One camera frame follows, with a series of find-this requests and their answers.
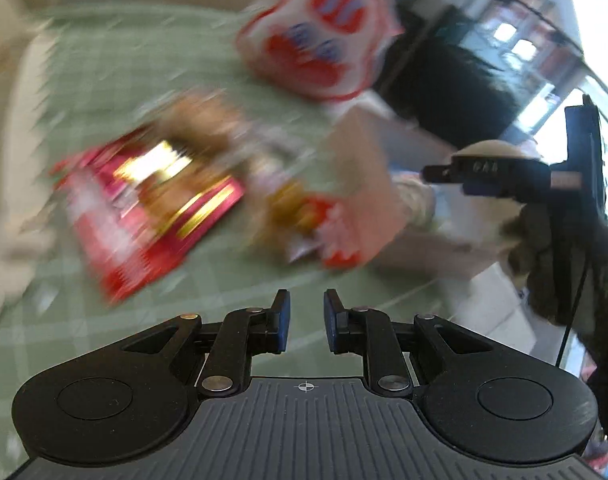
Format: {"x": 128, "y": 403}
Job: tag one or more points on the green checked tablecloth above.
{"x": 134, "y": 60}

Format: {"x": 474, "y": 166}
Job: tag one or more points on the rabbit face snack bag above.
{"x": 319, "y": 30}

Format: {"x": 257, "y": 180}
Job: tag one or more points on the person's right forearm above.
{"x": 538, "y": 265}

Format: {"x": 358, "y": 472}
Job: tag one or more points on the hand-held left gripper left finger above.
{"x": 284, "y": 320}

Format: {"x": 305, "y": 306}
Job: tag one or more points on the cardboard box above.
{"x": 383, "y": 185}

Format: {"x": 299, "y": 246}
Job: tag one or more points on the dark sofa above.
{"x": 448, "y": 80}

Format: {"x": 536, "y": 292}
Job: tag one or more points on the pastry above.
{"x": 284, "y": 210}

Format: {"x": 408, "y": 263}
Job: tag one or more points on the brown snack packet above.
{"x": 204, "y": 120}

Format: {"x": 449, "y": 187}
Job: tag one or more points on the red gold snack packet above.
{"x": 149, "y": 205}

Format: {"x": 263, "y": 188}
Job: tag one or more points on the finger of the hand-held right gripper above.
{"x": 488, "y": 167}
{"x": 483, "y": 189}

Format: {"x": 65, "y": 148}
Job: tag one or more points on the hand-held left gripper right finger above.
{"x": 330, "y": 320}

